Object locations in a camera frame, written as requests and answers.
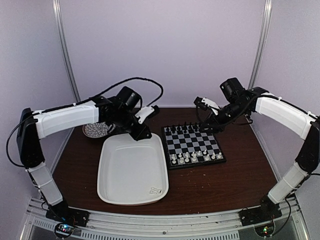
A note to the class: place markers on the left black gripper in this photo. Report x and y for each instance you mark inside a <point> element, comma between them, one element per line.
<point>139,134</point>

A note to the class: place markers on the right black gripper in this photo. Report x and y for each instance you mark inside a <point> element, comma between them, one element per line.
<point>214,123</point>

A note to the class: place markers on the white chess rook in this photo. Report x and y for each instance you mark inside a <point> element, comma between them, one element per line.
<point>219,155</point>

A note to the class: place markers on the white chess knight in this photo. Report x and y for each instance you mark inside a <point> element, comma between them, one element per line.
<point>207,158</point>

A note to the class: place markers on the white rectangular tray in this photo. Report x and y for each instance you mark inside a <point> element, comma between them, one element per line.
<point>128,169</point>

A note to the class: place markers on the white chess queen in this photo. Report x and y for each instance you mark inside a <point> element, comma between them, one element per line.
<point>194,158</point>

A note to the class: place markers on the white chess bishop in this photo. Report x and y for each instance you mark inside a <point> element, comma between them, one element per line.
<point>187,159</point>

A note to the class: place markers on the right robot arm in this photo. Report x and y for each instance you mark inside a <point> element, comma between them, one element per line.
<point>300,130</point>

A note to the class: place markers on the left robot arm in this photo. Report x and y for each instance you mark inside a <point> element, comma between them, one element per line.
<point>23,146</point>

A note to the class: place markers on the black chess pieces row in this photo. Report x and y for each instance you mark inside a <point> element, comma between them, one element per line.
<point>180,129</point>

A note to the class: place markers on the white chess piece pair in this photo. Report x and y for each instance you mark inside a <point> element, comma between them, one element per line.
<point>155,191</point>

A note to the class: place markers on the black and white chessboard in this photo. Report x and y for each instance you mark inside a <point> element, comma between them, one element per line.
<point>192,142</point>

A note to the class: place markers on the patterned ceramic plate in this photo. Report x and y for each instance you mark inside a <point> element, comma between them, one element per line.
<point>98,130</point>

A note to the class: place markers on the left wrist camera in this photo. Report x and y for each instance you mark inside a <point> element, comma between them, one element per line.
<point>147,112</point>

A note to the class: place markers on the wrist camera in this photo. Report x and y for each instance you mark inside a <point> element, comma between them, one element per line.
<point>205,104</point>
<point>147,112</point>

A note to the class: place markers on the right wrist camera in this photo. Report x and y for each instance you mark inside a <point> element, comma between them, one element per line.
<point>205,104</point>

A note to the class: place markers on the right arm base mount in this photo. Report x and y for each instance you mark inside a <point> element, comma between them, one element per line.
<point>255,215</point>

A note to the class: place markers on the front aluminium rail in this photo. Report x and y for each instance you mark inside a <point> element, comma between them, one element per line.
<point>224,225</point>

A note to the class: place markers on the right aluminium frame post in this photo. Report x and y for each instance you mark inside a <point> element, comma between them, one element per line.
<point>264,31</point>

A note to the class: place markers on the aluminium frame post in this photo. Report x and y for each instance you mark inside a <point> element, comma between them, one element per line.
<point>64,47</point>
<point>264,31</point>

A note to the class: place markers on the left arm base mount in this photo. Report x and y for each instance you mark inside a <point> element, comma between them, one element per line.
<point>70,216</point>

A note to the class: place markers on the left aluminium frame post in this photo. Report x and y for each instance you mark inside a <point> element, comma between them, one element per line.
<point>64,47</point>

